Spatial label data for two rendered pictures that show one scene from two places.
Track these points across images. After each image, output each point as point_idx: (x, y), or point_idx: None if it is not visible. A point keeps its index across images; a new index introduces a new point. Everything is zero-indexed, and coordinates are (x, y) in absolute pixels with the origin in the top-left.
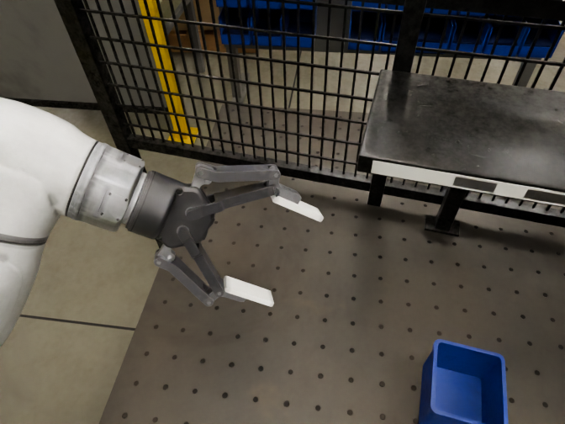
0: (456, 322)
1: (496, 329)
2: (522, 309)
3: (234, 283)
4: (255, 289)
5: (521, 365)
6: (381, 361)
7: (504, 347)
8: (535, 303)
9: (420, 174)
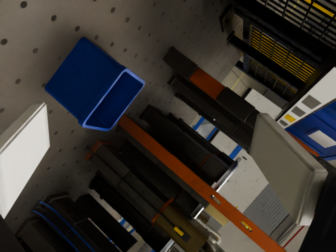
0: (130, 3)
1: (145, 18)
2: (168, 6)
3: (9, 173)
4: (33, 140)
5: (134, 49)
6: (48, 26)
7: (137, 33)
8: (176, 4)
9: (326, 92)
